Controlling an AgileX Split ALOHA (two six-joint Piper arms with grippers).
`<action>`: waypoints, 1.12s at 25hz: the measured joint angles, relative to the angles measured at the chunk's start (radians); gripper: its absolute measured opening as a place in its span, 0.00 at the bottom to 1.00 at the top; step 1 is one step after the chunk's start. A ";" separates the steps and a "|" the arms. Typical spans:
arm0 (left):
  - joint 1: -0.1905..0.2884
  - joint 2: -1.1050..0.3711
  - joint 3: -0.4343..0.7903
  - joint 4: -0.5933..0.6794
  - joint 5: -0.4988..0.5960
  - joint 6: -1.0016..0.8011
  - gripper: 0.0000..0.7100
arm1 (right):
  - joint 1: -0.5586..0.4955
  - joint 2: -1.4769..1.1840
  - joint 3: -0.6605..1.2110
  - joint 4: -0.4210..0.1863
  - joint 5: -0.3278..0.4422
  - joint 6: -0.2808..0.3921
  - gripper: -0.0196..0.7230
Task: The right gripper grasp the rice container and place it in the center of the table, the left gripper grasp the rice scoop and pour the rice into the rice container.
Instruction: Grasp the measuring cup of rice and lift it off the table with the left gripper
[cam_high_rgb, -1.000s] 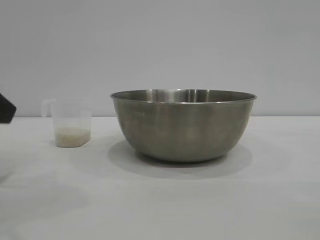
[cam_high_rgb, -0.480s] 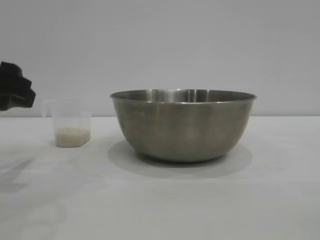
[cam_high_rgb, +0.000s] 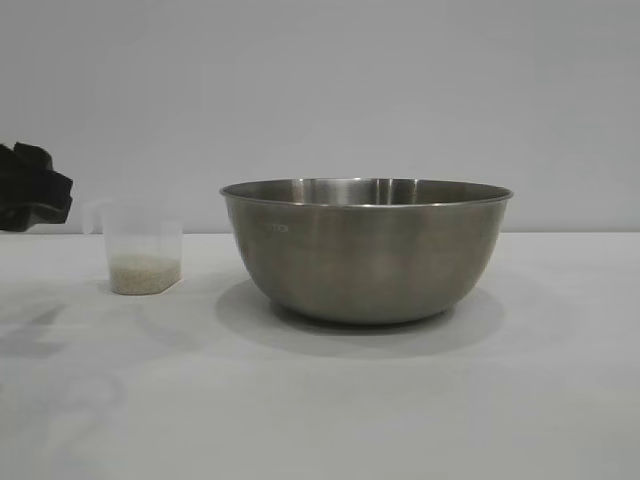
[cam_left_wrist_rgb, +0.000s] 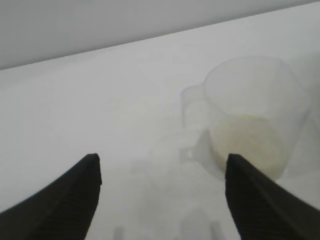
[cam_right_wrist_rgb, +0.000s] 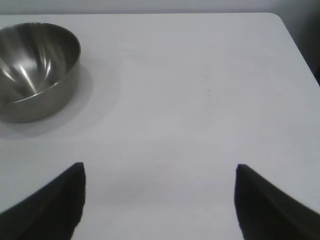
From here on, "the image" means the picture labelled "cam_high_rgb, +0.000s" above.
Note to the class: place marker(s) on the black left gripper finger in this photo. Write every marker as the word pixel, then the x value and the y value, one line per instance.
pixel 40 200
pixel 25 157

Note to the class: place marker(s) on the clear plastic measuring cup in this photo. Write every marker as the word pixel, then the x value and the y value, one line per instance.
pixel 142 230

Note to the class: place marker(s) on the stainless steel mixing bowl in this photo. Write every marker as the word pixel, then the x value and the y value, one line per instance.
pixel 365 260

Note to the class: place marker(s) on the white rice grains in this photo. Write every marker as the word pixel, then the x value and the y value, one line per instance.
pixel 142 275

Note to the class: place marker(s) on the white tablecloth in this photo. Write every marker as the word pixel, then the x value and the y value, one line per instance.
pixel 320 400

